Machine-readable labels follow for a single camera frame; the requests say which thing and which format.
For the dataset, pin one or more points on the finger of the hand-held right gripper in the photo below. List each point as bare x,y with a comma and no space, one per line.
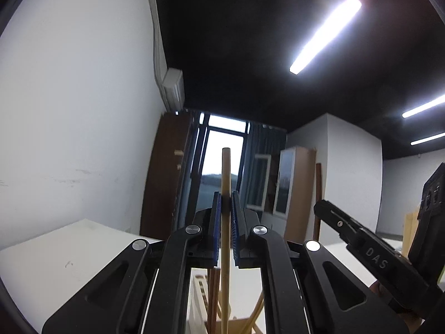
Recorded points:
339,222

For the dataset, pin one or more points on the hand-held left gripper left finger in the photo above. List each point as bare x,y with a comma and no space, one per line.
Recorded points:
217,229

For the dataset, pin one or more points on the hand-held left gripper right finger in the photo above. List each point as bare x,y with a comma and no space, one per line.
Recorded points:
236,229

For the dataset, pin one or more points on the light bamboo chopstick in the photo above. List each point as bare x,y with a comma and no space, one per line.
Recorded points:
226,181
255,311

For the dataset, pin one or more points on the beige slotted utensil holder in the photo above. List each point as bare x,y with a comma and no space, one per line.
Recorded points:
240,325

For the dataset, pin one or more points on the person's right hand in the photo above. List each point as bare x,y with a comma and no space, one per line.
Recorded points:
379,289

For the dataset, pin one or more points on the brown wooden plank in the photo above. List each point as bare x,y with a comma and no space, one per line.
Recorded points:
318,188

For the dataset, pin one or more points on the light wooden board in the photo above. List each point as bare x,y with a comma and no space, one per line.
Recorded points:
412,233

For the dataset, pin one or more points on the white window sash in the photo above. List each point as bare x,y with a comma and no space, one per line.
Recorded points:
259,181

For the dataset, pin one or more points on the wooden glass-door cabinet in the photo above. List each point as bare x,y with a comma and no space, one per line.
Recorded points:
295,188

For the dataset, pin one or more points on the dark brown wooden door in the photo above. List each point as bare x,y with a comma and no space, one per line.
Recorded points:
163,181

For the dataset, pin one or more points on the dark framed window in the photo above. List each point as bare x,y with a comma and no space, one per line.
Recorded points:
213,156

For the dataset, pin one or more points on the dark brown chopstick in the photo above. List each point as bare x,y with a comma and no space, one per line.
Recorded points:
211,302

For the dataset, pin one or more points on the blue-grey curtain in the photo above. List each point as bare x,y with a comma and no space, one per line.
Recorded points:
260,139

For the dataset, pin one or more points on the long ceiling light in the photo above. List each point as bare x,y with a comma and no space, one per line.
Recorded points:
325,34
424,107
427,139

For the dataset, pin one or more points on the white wall air conditioner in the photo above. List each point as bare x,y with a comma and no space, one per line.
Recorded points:
173,88

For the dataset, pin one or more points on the white wall conduit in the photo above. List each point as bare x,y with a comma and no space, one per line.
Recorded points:
157,24

